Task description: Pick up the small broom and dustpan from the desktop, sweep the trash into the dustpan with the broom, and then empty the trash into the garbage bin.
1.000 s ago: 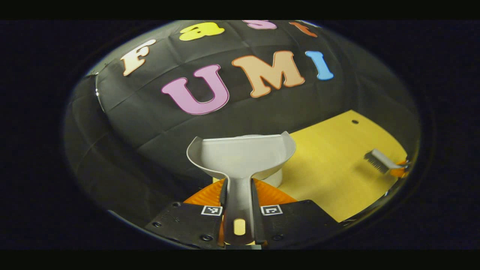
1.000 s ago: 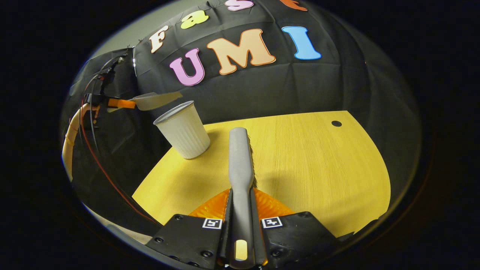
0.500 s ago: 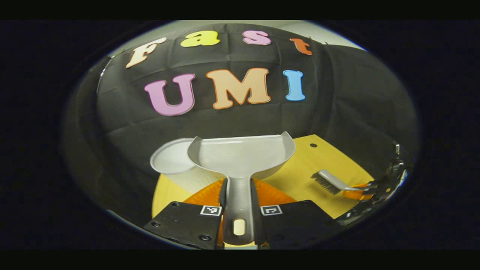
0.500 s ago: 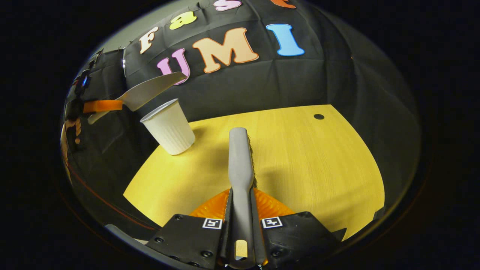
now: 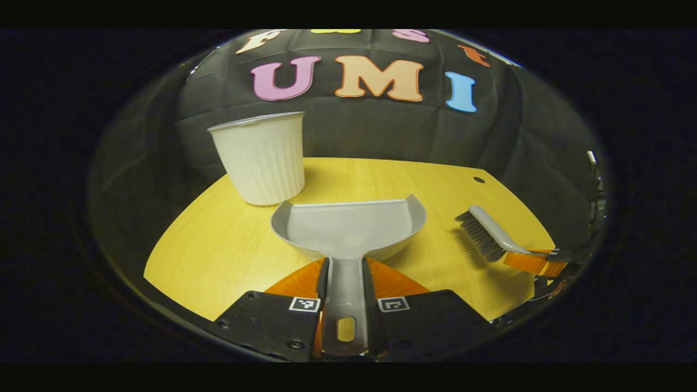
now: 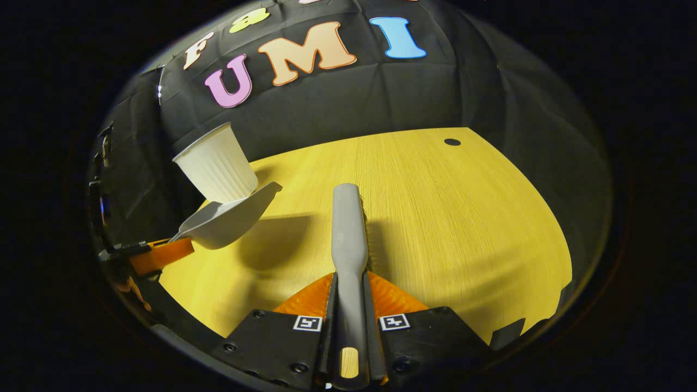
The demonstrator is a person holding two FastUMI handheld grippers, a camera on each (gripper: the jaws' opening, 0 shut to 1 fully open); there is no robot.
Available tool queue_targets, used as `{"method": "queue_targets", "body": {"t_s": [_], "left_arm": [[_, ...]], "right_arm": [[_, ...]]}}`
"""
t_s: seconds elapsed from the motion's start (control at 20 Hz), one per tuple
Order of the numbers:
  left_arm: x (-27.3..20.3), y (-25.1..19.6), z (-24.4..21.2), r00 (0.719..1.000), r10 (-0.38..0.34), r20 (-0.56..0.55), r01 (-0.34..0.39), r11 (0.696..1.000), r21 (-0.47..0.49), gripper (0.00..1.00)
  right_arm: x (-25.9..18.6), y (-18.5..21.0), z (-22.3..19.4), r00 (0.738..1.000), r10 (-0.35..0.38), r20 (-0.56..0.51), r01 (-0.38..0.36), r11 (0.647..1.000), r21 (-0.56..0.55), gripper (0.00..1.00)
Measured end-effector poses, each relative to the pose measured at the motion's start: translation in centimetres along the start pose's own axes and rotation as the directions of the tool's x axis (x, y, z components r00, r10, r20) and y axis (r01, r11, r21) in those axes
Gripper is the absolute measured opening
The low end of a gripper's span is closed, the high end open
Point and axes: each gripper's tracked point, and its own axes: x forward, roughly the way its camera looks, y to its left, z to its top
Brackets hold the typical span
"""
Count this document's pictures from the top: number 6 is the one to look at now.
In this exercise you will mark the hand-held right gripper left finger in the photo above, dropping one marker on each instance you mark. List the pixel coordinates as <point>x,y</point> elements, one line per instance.
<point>272,343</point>

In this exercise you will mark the white ribbed garbage bin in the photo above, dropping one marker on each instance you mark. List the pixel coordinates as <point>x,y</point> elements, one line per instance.
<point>220,166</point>

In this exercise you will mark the small grey broom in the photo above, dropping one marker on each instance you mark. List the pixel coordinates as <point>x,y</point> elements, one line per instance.
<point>348,239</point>

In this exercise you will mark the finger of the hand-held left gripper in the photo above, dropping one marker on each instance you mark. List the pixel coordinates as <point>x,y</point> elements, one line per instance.
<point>135,291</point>
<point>163,253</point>

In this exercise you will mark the yellow wooden desktop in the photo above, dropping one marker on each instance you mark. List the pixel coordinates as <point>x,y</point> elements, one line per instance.
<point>463,228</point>

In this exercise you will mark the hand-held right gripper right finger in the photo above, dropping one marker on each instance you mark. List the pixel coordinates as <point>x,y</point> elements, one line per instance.
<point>430,340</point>

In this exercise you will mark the grey plastic dustpan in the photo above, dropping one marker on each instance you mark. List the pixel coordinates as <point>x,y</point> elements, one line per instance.
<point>228,220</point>

